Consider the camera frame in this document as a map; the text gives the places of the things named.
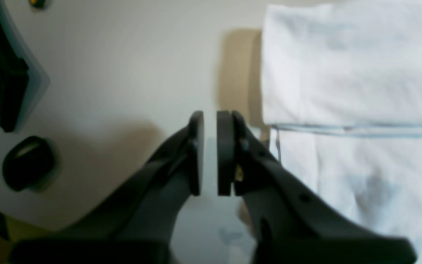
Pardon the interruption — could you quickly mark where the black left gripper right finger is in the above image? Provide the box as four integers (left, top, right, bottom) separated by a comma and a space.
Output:
216, 111, 417, 264

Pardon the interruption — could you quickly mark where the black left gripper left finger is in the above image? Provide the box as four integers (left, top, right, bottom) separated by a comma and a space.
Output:
10, 111, 204, 264

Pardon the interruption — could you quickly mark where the white T-shirt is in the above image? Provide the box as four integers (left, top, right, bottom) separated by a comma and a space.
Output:
171, 0, 422, 264

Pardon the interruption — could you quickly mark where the black computer mouse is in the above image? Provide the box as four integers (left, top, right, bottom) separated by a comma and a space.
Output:
2, 136, 57, 192

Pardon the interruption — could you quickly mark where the black keyboard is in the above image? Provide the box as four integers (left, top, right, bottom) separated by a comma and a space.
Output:
0, 0, 50, 133

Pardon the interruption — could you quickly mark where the orange object at edge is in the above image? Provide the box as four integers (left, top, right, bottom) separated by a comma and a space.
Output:
28, 0, 50, 10

